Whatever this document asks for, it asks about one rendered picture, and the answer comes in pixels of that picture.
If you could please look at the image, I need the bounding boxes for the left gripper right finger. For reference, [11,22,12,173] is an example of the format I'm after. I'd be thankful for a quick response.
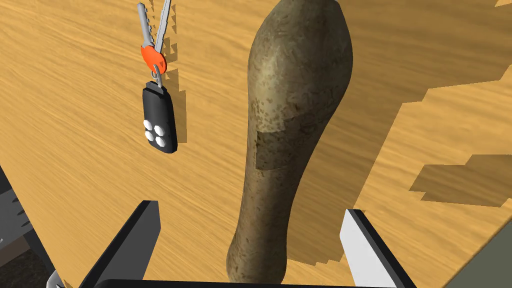
[339,208,417,288]

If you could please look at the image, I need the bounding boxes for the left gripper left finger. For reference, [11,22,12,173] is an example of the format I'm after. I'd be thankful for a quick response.
[78,200,162,288]

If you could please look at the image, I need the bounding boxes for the keys with black fob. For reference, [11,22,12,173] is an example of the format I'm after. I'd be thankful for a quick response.
[136,0,179,155]

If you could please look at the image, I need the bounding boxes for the wooden table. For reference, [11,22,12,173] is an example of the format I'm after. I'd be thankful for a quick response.
[0,0,512,288]

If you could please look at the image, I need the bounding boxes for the brown speckled club-shaped object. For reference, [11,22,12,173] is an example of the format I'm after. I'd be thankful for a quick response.
[225,0,354,286]

